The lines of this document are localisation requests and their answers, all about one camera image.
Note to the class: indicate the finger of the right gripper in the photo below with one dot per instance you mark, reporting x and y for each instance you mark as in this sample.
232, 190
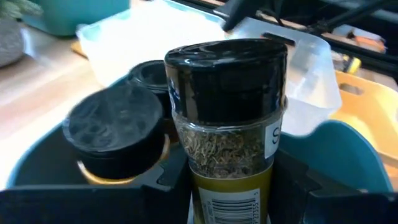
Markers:
233, 15

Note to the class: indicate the green succulent in grey pot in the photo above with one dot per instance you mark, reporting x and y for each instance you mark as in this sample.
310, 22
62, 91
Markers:
11, 40

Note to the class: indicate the black round-lid herb jar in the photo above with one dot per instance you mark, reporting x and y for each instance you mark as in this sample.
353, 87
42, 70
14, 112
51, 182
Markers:
227, 93

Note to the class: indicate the shallow clear plastic container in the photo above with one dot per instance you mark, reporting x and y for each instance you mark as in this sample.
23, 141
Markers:
149, 37

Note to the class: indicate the black aluminium table frame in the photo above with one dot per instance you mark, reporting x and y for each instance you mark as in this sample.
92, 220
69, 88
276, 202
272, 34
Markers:
373, 59

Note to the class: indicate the orange label spice bottle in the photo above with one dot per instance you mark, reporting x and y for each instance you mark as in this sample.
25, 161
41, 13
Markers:
115, 130

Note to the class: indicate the light teal plastic bin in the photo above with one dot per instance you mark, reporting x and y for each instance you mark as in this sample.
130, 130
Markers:
77, 15

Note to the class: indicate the small yellow plastic bin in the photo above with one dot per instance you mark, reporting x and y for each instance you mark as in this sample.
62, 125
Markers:
373, 118

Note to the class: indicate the brown label yellow-cap bottle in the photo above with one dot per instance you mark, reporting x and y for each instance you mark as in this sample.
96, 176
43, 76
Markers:
353, 63

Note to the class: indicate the grey-lid spice jar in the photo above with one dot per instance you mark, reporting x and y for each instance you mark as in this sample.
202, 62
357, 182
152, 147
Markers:
150, 76

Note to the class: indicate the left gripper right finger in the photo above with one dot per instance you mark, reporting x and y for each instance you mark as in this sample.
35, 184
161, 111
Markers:
342, 208

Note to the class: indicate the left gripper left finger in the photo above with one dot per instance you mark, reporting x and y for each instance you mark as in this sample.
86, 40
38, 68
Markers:
93, 205

